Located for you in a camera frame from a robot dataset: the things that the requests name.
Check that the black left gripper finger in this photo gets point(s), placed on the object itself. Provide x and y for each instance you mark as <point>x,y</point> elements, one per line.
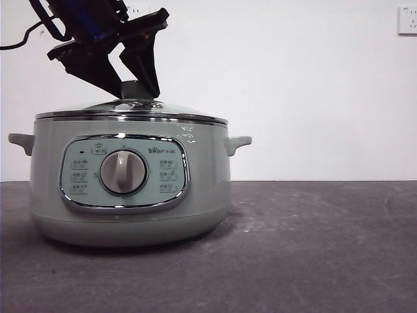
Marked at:
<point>96,73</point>
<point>140,63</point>

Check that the glass lid with green knob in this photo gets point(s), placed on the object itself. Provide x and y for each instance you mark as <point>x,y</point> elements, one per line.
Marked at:
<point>132,89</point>

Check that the pale green electric cooking pot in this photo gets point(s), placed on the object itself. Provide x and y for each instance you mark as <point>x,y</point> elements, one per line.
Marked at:
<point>208,182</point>

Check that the white wall socket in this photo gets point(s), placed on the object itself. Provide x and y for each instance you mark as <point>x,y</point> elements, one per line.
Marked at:
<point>132,8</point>
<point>408,21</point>

